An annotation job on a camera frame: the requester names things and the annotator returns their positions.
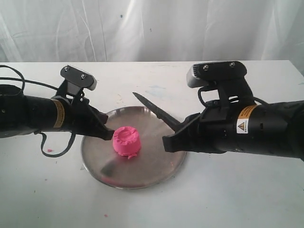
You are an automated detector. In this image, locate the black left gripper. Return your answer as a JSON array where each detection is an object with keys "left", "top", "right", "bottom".
[{"left": 48, "top": 96, "right": 114, "bottom": 140}]

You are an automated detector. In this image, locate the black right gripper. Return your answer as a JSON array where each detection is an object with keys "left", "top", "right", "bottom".
[{"left": 162, "top": 104, "right": 259, "bottom": 154}]

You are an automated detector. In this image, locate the black serrated knife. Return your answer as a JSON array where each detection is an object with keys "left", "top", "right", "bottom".
[{"left": 133, "top": 92, "right": 180, "bottom": 132}]

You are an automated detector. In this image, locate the pink clay lump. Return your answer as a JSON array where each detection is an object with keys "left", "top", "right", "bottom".
[{"left": 113, "top": 126, "right": 141, "bottom": 159}]

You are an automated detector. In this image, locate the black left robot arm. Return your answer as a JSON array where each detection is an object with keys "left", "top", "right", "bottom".
[{"left": 0, "top": 85, "right": 114, "bottom": 140}]

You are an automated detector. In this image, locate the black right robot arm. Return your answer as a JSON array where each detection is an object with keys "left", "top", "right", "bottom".
[{"left": 162, "top": 101, "right": 304, "bottom": 159}]

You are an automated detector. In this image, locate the round steel plate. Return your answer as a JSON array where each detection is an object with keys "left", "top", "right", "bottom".
[{"left": 81, "top": 106, "right": 187, "bottom": 189}]

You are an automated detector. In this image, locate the white backdrop curtain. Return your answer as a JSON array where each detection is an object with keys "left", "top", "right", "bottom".
[{"left": 0, "top": 0, "right": 304, "bottom": 66}]

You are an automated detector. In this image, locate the right camera cable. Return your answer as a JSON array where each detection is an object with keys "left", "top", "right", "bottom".
[{"left": 197, "top": 85, "right": 214, "bottom": 107}]

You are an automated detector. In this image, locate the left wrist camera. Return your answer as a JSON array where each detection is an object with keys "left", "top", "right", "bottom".
[{"left": 60, "top": 65, "right": 97, "bottom": 93}]

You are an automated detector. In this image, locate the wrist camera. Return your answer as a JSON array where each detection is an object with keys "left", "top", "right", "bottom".
[
  {"left": 60, "top": 65, "right": 97, "bottom": 93},
  {"left": 186, "top": 61, "right": 247, "bottom": 88}
]

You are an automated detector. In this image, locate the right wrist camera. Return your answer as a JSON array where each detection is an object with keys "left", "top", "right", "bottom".
[{"left": 186, "top": 61, "right": 247, "bottom": 88}]

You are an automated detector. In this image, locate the left black cable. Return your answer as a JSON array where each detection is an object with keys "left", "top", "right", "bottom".
[{"left": 0, "top": 64, "right": 76, "bottom": 158}]

